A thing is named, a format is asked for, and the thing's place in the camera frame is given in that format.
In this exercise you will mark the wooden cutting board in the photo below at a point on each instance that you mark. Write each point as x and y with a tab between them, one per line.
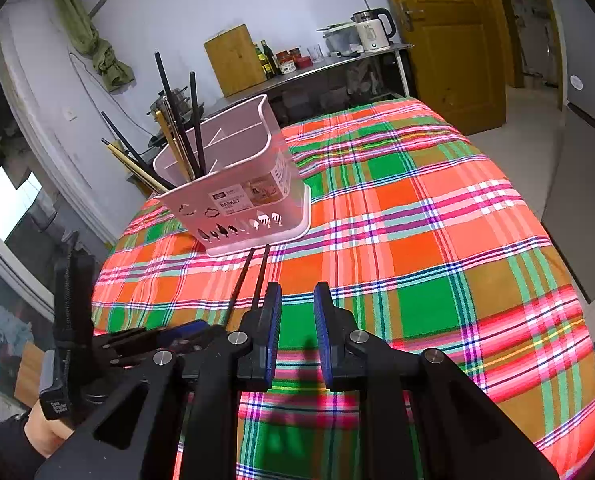
230	62

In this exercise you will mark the dark oil bottle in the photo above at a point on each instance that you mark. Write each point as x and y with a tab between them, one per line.
259	60
269	59

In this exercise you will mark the black chopstick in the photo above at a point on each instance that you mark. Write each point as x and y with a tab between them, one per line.
170	92
197	120
127	142
261	275
240	285

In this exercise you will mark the white electric kettle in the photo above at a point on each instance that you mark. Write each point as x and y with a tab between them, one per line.
372	30

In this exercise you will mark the steel kitchen counter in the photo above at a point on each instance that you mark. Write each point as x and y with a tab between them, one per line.
327	67

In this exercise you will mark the wooden chopstick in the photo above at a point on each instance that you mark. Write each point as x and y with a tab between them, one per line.
132	167
168	141

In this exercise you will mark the green hanging cloth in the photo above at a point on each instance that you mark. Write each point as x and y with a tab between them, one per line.
89	35

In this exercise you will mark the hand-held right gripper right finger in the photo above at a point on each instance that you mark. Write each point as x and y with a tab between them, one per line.
323	325

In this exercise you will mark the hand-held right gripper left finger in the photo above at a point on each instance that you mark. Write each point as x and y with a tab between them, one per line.
272	325

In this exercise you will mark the yellow wooden door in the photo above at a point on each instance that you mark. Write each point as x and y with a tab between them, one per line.
447	45

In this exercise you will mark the plaid tablecloth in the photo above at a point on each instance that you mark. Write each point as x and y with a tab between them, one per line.
417	240

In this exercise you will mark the pink plastic utensil basket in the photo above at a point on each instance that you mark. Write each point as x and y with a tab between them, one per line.
247	200

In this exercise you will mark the window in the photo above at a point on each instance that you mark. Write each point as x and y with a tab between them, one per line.
7	220

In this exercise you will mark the red container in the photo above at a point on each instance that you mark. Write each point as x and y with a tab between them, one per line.
303	62

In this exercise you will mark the person's left forearm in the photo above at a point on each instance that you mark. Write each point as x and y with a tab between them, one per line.
7	450

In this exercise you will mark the red lidded jar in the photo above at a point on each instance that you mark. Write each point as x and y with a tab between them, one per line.
296	53
285	62

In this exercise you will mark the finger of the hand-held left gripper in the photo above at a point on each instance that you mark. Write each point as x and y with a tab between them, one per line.
185	330
127	355

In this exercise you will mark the drinking glass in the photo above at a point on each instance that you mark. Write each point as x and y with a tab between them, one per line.
316	54

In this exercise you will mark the steel pot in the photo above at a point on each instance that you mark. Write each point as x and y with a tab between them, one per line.
181	96

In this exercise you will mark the grey lidded container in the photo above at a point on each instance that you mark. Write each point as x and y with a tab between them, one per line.
340	39

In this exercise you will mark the white refrigerator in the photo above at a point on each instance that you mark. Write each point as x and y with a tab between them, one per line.
577	185

